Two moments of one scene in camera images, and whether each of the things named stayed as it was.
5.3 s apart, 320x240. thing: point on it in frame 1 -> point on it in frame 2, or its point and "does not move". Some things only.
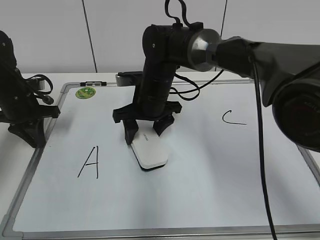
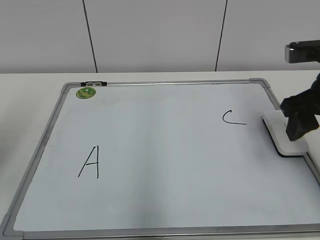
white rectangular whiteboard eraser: x=148 y=147 -> x=275 y=122
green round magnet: x=85 y=93 does not move
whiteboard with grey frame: x=86 y=182 does not move
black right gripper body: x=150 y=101 -> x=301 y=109
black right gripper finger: x=130 y=129 -> x=301 y=117
